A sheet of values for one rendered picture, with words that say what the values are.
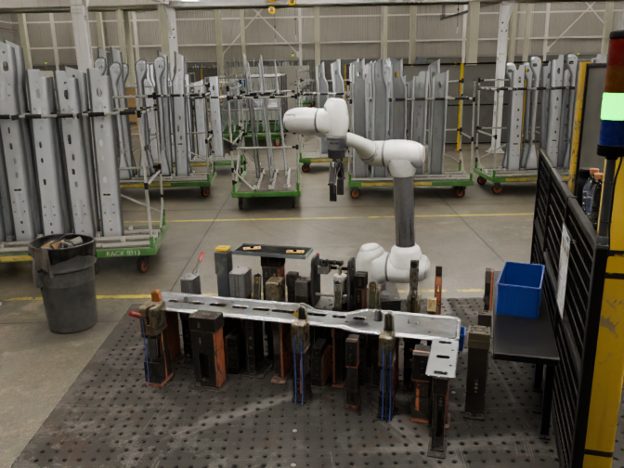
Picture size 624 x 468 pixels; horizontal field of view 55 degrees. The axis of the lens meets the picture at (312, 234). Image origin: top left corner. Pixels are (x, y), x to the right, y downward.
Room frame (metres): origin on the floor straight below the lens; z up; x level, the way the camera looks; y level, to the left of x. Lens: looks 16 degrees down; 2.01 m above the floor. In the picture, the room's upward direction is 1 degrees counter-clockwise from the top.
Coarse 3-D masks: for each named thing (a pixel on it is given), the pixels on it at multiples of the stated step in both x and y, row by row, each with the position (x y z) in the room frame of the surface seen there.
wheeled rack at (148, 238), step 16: (112, 96) 6.68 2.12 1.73; (128, 96) 6.69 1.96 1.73; (144, 96) 6.70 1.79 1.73; (80, 112) 6.02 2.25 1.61; (96, 112) 6.05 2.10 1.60; (112, 112) 6.07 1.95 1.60; (128, 112) 6.07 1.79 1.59; (144, 112) 6.01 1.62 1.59; (144, 160) 5.80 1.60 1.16; (160, 160) 6.72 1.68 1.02; (144, 176) 5.80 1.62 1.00; (160, 176) 6.71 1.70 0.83; (160, 224) 6.47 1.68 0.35; (96, 240) 6.07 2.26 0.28; (112, 240) 6.06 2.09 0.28; (128, 240) 6.05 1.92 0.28; (144, 240) 6.04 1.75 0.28; (160, 240) 6.12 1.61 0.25; (0, 256) 5.63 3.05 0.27; (16, 256) 5.64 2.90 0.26; (112, 256) 5.74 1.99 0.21; (144, 256) 5.83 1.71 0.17; (144, 272) 5.81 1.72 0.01
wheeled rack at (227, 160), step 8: (240, 80) 12.33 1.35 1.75; (208, 96) 12.04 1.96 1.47; (224, 96) 11.95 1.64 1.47; (232, 96) 11.72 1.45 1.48; (240, 112) 12.34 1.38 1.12; (240, 136) 11.42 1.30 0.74; (240, 152) 11.41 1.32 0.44; (192, 160) 11.44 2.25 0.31; (200, 160) 11.45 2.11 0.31; (216, 160) 11.47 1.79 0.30; (224, 160) 11.48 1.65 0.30; (240, 160) 11.41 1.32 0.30; (240, 168) 11.44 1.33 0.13
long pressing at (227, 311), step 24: (192, 312) 2.41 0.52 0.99; (240, 312) 2.39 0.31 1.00; (264, 312) 2.39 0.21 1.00; (312, 312) 2.38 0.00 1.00; (336, 312) 2.36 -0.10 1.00; (360, 312) 2.36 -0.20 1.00; (408, 312) 2.35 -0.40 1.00; (408, 336) 2.13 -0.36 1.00; (432, 336) 2.12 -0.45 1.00; (456, 336) 2.12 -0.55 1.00
